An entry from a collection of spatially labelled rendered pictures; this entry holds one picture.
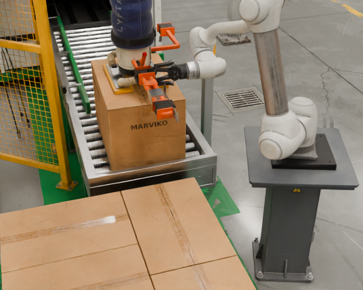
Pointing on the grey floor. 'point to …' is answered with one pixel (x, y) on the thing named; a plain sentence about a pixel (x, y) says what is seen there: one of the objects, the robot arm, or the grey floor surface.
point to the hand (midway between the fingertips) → (146, 76)
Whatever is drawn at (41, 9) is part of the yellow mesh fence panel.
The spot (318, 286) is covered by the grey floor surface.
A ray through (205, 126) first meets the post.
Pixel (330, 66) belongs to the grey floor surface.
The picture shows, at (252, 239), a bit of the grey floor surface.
